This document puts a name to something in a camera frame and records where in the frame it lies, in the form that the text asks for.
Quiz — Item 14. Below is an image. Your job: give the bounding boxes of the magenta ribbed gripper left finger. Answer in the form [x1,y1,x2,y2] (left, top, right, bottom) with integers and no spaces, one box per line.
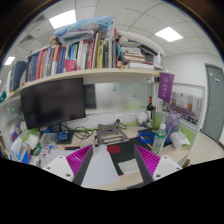
[44,145,93,186]

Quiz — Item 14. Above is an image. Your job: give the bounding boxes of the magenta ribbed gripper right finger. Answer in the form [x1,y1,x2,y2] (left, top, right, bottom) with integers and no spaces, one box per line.
[134,145,182,185]

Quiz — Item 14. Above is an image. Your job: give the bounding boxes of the clear green-label water bottle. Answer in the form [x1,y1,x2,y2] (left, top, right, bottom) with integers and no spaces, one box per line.
[152,123,166,155]

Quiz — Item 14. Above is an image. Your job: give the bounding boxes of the purple translucent water jug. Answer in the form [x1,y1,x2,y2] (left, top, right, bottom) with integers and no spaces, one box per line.
[165,111,181,139]

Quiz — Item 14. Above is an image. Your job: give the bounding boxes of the white paper sheet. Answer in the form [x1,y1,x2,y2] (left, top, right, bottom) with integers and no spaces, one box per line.
[81,145,120,187]

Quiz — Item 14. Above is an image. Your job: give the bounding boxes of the black desk mat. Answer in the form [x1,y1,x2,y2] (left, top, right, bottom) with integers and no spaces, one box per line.
[110,138,150,174]

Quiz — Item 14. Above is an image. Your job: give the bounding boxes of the blue small box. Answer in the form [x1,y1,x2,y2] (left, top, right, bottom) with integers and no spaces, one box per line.
[57,131,70,142]

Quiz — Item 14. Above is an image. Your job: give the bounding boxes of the white tissue pack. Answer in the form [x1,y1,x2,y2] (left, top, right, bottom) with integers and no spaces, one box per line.
[170,131,190,149]

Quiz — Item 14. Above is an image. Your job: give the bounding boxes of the red round coaster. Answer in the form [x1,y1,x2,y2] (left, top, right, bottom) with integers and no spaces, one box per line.
[107,145,120,154]

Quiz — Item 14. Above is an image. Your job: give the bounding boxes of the grey metal laptop stand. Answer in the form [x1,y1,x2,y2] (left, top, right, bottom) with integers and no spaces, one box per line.
[97,122,129,145]

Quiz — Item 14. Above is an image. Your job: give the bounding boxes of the dark wine bottle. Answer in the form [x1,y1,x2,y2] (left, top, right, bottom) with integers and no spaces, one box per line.
[146,96,153,125]

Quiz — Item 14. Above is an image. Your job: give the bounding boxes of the black computer monitor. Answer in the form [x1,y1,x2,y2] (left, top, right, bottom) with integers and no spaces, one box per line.
[21,78,86,129]

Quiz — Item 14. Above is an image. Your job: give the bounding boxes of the group photo poster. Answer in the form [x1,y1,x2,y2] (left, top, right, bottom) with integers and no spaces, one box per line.
[163,92,202,125]

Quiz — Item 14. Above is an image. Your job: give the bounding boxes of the grey door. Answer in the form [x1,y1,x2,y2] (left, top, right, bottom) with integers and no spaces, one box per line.
[202,64,224,142]

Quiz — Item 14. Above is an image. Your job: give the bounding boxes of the purple hanging pennant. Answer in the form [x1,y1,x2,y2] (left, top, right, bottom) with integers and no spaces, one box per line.
[158,72,174,103]

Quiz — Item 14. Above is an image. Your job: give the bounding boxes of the black speaker panel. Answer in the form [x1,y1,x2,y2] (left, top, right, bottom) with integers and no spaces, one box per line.
[84,84,96,109]

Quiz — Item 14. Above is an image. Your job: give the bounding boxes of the wooden book shelf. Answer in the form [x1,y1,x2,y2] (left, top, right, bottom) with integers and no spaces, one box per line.
[6,68,162,101]

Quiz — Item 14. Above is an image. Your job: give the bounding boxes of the pink box on shelf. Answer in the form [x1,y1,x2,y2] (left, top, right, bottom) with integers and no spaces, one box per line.
[64,60,76,72]

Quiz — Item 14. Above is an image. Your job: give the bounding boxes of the dark blue binder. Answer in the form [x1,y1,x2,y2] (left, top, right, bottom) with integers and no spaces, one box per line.
[9,61,27,91]

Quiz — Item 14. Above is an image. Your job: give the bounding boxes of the stack of flat books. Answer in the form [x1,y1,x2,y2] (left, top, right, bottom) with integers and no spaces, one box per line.
[117,36,158,70]

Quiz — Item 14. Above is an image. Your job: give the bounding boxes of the row of upright books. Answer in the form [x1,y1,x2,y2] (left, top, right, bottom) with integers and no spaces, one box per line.
[25,28,118,82]

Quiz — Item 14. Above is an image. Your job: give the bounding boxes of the blue plastic bag on books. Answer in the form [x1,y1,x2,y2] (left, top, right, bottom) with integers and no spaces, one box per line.
[54,16,114,43]

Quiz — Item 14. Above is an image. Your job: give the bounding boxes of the blue coiled cable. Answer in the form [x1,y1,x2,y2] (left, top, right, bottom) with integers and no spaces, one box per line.
[137,130,156,145]

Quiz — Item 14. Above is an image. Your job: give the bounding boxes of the white wall socket strip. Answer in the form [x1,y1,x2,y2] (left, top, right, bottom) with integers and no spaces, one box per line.
[101,112,135,125]

